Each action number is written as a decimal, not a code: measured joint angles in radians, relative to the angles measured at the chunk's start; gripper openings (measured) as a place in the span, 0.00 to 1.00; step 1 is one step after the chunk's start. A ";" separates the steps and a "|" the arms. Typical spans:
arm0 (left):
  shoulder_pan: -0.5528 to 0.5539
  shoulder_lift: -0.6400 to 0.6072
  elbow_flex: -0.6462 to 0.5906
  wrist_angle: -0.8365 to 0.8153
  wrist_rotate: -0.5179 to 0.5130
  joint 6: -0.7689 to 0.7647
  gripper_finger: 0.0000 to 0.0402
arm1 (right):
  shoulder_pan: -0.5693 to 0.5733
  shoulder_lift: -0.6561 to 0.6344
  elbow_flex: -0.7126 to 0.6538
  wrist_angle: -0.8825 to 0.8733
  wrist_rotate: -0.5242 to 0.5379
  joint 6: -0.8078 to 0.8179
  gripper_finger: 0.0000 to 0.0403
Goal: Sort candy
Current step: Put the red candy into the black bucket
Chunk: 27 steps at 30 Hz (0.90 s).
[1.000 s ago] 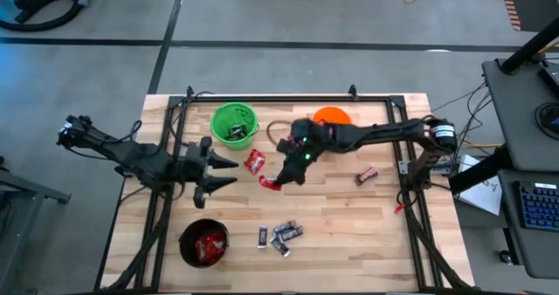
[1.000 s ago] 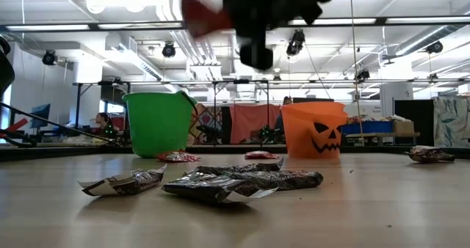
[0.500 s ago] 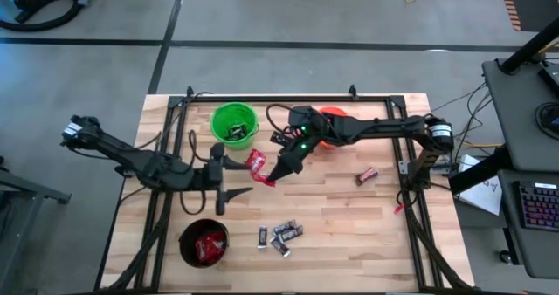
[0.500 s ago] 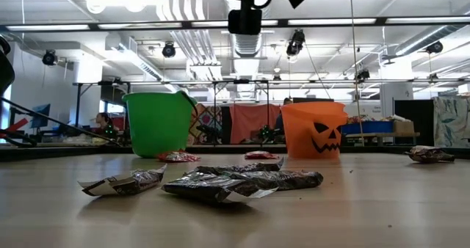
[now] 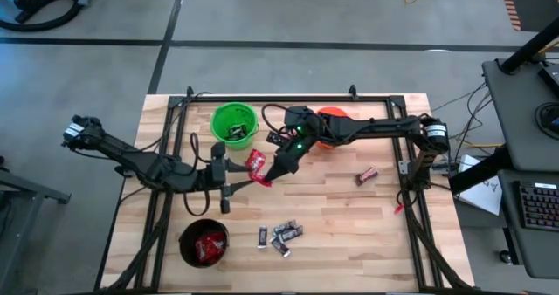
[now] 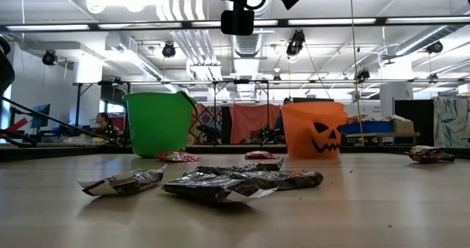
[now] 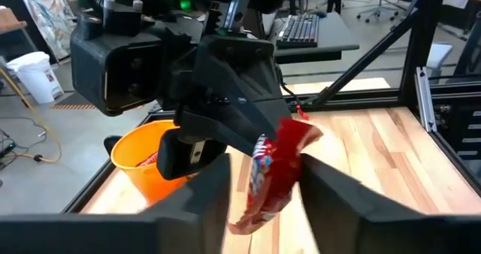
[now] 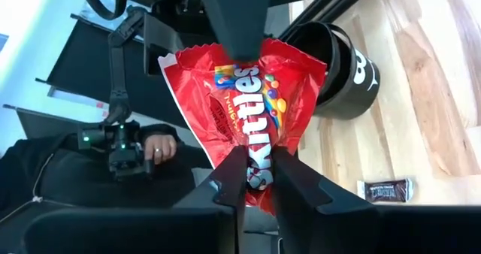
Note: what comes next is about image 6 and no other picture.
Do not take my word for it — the black partition panel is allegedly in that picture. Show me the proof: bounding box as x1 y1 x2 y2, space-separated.
394 99 435 146

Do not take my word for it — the blue plastic bin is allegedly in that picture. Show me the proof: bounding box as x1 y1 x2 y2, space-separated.
341 120 394 135

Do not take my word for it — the thin hanging rope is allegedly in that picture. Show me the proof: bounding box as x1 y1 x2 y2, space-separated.
347 0 364 147

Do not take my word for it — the leaf-patterned cloth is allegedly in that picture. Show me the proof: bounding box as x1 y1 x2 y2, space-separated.
433 95 470 149

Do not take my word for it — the black distant rig frame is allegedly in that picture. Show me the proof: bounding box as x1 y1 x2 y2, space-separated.
72 78 470 146

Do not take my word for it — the heap of colourful packets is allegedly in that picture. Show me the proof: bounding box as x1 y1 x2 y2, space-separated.
347 114 412 123

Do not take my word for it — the dark silver chocolate bar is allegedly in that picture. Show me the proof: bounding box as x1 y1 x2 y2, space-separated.
161 171 279 204
185 157 285 176
223 169 325 192
78 164 168 197

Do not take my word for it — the colourful patterned quilt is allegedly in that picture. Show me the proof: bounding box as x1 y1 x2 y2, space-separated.
189 103 222 146

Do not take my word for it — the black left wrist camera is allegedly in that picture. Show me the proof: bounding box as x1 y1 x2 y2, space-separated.
220 0 256 37

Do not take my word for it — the red candy packet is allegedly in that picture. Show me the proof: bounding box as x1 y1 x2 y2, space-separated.
156 150 202 164
244 150 281 161

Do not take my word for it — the black cable loop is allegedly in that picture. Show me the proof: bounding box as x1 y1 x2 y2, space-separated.
0 34 15 95

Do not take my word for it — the orange jack-o'-lantern bucket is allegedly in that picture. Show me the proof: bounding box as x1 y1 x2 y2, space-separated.
280 101 349 160

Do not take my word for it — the red machine part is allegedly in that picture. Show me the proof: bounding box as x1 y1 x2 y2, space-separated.
0 117 29 139

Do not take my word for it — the white ceiling pipe bundle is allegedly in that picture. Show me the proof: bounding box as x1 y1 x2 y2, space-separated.
156 0 225 81

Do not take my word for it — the wooden bench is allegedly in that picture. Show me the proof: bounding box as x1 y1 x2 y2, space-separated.
344 131 422 146

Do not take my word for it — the green plastic bucket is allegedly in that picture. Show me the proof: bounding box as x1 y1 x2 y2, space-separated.
121 90 198 159

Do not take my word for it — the brown Snickers candy bar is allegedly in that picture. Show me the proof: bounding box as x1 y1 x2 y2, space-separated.
405 145 456 164

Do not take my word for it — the black beam with light strips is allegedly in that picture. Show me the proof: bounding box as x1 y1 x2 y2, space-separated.
0 15 470 32

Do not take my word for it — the dark computer monitor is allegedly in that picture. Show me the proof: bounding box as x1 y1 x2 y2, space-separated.
31 103 51 129

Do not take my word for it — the orange cloth backdrop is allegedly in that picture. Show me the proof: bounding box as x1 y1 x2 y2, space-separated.
230 103 283 145

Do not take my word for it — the white rectangular air duct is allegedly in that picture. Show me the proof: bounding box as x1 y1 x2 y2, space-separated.
106 34 165 82

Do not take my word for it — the slim silver ceiling duct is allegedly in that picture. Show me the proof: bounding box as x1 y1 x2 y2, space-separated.
394 23 462 57

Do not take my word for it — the brown cardboard box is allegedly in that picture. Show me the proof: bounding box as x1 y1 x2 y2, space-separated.
392 120 415 134

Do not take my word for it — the white pillar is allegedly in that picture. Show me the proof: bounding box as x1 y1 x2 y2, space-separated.
380 81 415 119

